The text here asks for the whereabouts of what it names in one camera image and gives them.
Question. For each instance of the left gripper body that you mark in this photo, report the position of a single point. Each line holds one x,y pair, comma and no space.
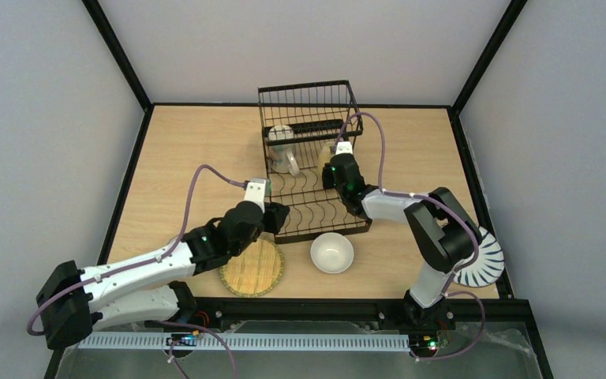
275,217

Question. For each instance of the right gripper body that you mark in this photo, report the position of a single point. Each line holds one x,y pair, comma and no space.
329,174

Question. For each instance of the clear glass cup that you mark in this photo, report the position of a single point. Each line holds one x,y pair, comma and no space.
282,157

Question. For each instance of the black wire dish rack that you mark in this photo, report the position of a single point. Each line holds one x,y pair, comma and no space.
316,112

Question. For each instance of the yellow mug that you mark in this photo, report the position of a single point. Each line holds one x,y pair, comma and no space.
324,156

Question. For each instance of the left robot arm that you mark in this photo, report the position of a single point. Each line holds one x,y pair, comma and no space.
74,302

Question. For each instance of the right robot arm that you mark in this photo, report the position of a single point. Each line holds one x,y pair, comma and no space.
447,239

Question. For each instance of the round bamboo tray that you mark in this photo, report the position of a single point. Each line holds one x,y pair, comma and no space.
256,271

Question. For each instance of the white ceramic bowl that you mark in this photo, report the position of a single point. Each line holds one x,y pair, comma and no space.
332,253

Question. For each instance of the left circuit board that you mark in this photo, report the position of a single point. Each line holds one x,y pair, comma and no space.
184,339

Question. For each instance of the circuit board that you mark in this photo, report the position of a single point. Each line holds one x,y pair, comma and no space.
184,339
427,345

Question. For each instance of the blue striped white plate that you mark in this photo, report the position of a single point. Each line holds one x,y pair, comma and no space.
488,267

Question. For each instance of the right circuit board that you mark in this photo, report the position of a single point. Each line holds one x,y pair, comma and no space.
427,345

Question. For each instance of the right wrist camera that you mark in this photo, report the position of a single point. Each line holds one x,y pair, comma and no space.
344,147

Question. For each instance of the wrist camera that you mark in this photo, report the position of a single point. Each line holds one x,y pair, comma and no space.
344,147
257,190

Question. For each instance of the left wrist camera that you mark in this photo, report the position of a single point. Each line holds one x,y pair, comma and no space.
257,190

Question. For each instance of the white slotted cable duct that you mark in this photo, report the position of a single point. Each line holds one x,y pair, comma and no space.
250,342

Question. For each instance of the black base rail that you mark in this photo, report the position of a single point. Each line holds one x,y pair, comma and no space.
389,313

